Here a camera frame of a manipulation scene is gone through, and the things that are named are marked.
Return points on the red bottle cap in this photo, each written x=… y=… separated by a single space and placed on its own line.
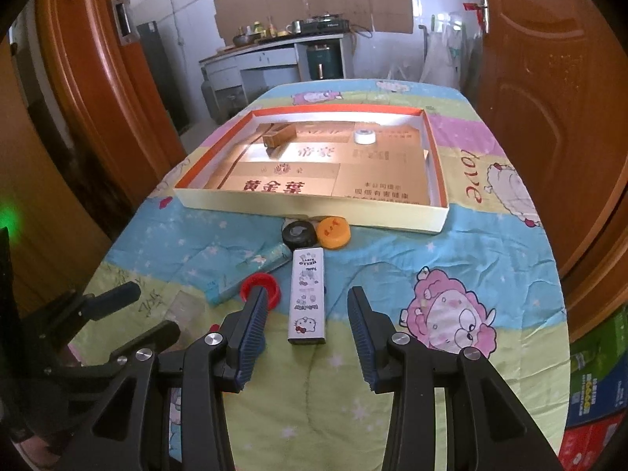
x=260 y=282

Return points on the kitchen counter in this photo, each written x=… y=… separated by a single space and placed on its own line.
x=265 y=59

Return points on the cartoon printed blanket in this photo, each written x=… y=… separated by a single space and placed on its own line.
x=481 y=265

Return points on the brown door with latch plate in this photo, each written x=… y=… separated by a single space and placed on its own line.
x=83 y=108

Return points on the red ribbon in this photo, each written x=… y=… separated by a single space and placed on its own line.
x=472 y=8

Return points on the white cartoon print box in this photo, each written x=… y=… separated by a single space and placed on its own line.
x=306 y=299

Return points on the white round cap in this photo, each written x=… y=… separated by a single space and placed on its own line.
x=365 y=136

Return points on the metal wok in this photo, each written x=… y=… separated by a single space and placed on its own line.
x=244 y=39

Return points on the white plastic bags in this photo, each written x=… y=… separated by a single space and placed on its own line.
x=449 y=54

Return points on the green carton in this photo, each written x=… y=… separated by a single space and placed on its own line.
x=598 y=378

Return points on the large orange bottle cap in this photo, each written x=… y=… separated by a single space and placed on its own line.
x=333 y=233

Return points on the shallow white and orange box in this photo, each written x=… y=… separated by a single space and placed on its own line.
x=314 y=216

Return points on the teal flower print box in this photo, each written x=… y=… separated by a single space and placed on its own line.
x=255 y=262

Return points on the metal pot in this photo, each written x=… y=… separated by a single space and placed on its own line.
x=298 y=26

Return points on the red carton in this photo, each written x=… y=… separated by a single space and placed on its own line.
x=593 y=446

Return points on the black bottle cap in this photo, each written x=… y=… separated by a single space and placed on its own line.
x=299 y=234

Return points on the small gold box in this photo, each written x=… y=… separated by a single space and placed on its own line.
x=279 y=137

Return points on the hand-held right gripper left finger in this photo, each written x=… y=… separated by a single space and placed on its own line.
x=251 y=333

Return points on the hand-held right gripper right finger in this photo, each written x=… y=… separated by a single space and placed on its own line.
x=365 y=341

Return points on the black gas stove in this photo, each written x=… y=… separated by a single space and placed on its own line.
x=324 y=24

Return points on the dark green air fryer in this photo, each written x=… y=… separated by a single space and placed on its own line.
x=324 y=61

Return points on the grey cabinet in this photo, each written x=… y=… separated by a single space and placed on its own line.
x=162 y=73

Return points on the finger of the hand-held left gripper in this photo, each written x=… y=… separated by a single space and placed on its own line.
x=147 y=341
x=117 y=295

